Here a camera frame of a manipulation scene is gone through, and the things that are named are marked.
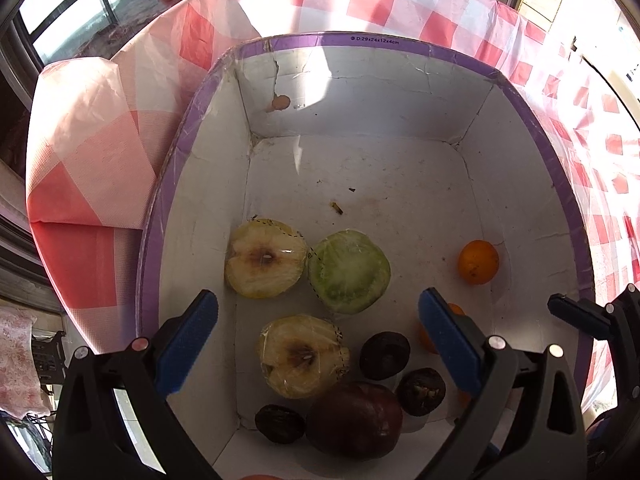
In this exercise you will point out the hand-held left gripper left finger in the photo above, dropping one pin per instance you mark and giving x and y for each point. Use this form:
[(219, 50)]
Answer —
[(187, 345)]

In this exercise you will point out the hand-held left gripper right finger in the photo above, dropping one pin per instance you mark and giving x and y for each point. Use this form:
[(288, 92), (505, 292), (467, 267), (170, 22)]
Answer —
[(450, 345)]

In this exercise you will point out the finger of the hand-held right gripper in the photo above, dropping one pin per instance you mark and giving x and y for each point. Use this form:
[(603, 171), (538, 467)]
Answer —
[(627, 315), (575, 310)]

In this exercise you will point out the small orange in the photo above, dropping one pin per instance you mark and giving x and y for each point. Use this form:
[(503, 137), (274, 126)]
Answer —
[(425, 340), (478, 261)]

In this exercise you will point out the yellow apple half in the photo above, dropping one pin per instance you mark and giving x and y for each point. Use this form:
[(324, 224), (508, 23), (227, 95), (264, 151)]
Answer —
[(265, 260), (302, 355)]

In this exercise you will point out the dark brown round fruit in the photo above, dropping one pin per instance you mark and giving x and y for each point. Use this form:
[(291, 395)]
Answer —
[(384, 355), (421, 391), (279, 423)]

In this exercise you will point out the green apple half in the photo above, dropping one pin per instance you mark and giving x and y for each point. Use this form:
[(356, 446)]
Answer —
[(348, 277)]

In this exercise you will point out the dark red round fruit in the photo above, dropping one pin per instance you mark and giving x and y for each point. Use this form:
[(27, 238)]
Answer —
[(355, 425)]

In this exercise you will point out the white box with purple rim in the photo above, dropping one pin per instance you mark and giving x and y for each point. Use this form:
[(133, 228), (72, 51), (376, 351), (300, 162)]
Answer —
[(400, 185)]

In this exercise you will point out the black rack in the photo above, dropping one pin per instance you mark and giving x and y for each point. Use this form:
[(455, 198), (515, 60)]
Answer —
[(47, 360)]

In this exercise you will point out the pink floral cloth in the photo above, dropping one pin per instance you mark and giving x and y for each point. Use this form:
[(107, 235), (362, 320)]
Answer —
[(15, 360)]

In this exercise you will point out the pink checked tablecloth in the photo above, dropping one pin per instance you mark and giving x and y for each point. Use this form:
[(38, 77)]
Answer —
[(100, 160)]

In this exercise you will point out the dark window frame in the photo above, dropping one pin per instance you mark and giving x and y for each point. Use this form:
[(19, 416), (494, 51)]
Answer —
[(25, 40)]

